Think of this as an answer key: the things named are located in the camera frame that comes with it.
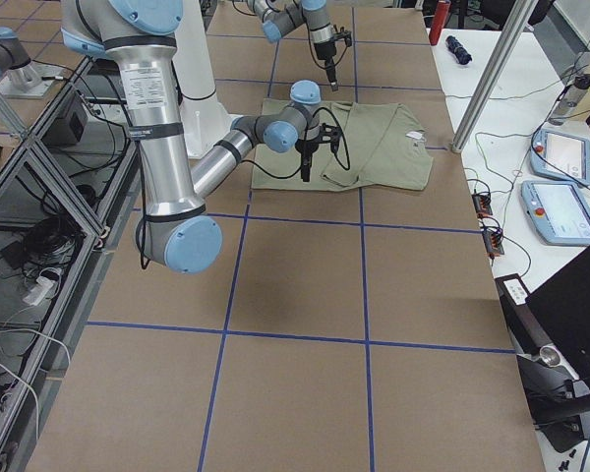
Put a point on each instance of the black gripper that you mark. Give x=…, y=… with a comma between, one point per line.
x=307, y=148
x=324, y=53

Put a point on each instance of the olive green long-sleeve shirt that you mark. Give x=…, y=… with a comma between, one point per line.
x=377, y=153

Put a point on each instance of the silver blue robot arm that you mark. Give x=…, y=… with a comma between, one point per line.
x=139, y=36
x=278, y=22

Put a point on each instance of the white paper price tag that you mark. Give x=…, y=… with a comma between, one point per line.
x=416, y=137

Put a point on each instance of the red cylinder tube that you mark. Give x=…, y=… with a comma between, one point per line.
x=439, y=20

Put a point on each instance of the folded dark blue umbrella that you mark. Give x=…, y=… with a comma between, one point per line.
x=459, y=52

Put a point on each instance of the far teach pendant tablet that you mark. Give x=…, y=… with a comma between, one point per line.
x=557, y=155

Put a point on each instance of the teach pendant tablet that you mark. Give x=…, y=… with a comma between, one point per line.
x=557, y=155
x=558, y=212

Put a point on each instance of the near teach pendant tablet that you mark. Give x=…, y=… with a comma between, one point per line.
x=558, y=212

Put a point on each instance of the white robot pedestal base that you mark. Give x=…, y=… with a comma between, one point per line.
x=204, y=118

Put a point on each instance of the aluminium frame post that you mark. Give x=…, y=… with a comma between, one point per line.
x=512, y=30

